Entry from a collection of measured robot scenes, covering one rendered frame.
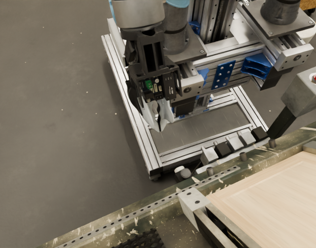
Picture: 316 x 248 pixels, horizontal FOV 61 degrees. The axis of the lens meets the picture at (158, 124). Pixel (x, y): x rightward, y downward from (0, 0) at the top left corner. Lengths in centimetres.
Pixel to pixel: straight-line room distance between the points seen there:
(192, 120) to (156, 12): 148
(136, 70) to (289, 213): 55
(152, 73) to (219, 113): 152
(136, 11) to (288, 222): 60
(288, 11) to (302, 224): 82
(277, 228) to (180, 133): 116
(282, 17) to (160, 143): 100
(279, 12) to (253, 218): 82
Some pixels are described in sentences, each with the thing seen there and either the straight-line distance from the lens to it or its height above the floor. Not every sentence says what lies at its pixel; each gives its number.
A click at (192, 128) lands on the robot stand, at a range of 182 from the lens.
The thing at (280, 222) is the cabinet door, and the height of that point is 108.
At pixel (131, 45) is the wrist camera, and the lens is 45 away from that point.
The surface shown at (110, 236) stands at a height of 90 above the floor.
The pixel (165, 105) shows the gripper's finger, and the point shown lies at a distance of 50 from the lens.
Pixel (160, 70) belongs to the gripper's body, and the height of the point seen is 147.
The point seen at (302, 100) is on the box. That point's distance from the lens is 129.
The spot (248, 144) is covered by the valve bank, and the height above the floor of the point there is 76.
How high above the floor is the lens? 178
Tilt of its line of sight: 60 degrees down
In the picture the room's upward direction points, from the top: straight up
